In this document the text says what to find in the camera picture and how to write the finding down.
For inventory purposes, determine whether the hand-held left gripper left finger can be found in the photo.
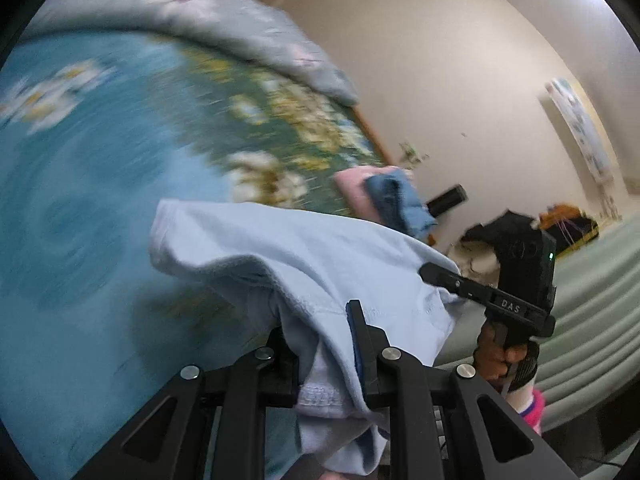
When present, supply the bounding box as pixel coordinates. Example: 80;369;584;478
72;327;301;480

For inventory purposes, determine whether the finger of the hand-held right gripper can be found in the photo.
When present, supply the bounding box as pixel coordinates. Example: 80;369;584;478
419;262;496;306

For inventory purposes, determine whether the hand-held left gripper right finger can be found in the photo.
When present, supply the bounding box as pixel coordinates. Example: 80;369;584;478
346;299;581;480

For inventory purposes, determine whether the light blue t-shirt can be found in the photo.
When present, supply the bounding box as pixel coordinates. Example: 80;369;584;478
148;199;463;476

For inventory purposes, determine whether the person's right forearm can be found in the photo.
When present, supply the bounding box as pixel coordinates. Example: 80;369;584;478
502;382;546;436

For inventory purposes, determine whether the person's right hand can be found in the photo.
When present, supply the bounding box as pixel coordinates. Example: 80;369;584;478
472;320;541;391

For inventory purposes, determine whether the dark cloth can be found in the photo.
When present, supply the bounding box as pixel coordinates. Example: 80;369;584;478
459;210;541;251

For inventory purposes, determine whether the orange and yellow bag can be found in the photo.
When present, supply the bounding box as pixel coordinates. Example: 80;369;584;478
539;203;600;256

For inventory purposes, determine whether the pale green curtain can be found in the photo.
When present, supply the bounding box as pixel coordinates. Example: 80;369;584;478
435;215;640;431

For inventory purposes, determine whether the black cylindrical object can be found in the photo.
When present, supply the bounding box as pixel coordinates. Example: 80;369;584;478
426;185;467;218

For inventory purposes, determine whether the blue folded garment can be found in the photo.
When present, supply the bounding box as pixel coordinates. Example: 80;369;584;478
365;169;435;238

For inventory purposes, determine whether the teal floral bed sheet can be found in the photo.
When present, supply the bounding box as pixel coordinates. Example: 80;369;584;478
0;30;388;480

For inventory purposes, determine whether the blue floral quilt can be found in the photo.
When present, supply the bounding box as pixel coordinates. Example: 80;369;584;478
30;0;358;106

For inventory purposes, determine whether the green plant wall sticker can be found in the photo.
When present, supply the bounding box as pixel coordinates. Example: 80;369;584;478
399;141;430;166

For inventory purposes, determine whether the wall poster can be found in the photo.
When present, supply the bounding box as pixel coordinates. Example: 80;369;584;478
545;77;616;183

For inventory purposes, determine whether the wooden bed rail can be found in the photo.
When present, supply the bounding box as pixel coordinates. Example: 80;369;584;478
352;105;393;166

